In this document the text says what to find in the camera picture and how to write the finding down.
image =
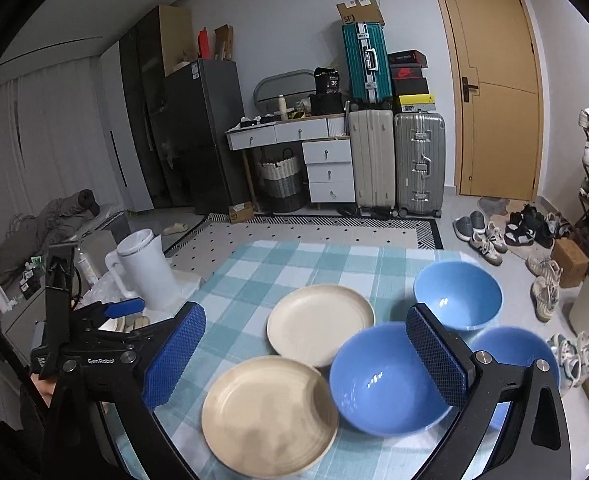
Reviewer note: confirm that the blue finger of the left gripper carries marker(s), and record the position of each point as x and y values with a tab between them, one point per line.
124	308

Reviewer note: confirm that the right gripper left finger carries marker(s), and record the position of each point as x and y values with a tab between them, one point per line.
178	339

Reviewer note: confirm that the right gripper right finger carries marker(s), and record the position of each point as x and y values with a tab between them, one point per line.
446	357

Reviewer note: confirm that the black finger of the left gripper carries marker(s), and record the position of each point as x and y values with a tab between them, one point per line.
136	322

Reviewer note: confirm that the blue bowl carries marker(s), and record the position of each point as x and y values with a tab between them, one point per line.
380	385
463	296
516	346

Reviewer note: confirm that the blue bowl front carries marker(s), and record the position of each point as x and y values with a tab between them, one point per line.
380	385

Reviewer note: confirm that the beige plate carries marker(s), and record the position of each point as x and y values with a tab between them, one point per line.
312	323
269	417

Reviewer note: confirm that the person's left hand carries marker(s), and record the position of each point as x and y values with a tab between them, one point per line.
46	387

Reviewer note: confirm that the white electric kettle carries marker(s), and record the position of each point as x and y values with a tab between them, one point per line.
140	270

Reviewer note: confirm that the teal checked tablecloth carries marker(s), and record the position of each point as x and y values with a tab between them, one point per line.
247	287

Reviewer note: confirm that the white grey sneakers pair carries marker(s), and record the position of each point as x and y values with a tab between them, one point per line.
490	244

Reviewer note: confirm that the grey slippers pair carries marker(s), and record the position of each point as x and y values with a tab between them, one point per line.
466	226

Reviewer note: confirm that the black white sneakers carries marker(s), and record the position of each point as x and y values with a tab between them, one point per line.
528	226

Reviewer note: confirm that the small brown cardboard box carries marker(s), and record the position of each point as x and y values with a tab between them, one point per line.
572	261

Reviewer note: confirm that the black refrigerator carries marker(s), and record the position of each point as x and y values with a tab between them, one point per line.
204	102

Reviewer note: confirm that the woven laundry basket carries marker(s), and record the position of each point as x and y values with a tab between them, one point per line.
283	182

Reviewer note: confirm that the silver suitcase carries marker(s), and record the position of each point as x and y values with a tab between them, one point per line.
420	156

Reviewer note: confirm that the white drawer desk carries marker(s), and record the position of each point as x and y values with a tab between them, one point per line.
326	151

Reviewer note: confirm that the beige suitcase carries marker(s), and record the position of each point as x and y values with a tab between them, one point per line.
373	156

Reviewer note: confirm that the dark tall cabinet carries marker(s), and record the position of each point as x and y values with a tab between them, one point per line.
148	53

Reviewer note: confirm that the grey oval mirror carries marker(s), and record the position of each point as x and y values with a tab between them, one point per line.
293	86

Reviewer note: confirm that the stacked shoe boxes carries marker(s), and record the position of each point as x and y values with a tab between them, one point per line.
410	88

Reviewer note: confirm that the wooden door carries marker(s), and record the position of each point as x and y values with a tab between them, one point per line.
498	94

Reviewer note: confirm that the teal upright suitcase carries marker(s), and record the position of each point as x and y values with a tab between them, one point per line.
366	58

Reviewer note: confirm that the cardboard box on suitcase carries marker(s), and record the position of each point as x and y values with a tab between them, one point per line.
360	11

